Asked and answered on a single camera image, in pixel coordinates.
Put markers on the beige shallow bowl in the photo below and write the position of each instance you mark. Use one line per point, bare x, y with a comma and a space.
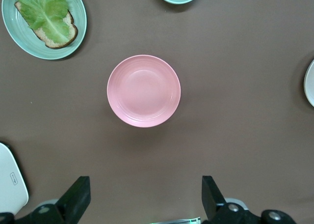
310, 84

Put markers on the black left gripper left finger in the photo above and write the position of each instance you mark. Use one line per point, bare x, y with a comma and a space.
73, 202

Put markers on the pink shallow bowl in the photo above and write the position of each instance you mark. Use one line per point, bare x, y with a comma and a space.
143, 91

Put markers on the green ribbed plate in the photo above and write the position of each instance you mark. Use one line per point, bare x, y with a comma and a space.
17, 35

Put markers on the brown crust bread slice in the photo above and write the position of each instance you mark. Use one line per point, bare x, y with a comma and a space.
70, 33

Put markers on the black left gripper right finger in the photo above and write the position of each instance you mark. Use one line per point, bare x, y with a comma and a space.
213, 204

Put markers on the green lettuce leaf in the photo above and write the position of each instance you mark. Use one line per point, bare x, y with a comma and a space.
44, 10

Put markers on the white appliance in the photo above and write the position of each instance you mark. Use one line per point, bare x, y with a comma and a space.
9, 179

